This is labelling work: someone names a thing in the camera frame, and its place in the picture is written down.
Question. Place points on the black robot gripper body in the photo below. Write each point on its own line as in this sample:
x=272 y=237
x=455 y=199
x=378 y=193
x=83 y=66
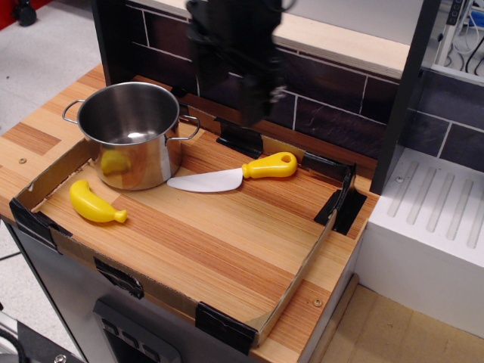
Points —
x=237 y=37

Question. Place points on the stainless steel pot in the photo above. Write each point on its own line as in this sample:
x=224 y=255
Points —
x=132 y=129

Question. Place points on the cardboard fence with black tape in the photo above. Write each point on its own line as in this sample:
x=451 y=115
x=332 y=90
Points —
x=207 y=273

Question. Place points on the yellow toy banana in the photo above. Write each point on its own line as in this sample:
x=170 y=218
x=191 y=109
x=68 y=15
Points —
x=92 y=207

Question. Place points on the black caster wheel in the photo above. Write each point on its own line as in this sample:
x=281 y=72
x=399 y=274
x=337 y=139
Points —
x=24 y=13

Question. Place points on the white drainboard sink unit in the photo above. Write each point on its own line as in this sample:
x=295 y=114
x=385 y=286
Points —
x=423 y=244

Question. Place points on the dark oven control panel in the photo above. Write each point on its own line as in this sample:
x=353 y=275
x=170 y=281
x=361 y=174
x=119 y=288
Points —
x=128 y=341

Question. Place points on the yellow handled toy knife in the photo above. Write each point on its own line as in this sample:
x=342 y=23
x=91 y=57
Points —
x=279 y=165

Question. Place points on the black vertical post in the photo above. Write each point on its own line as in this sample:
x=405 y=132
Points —
x=420 y=57

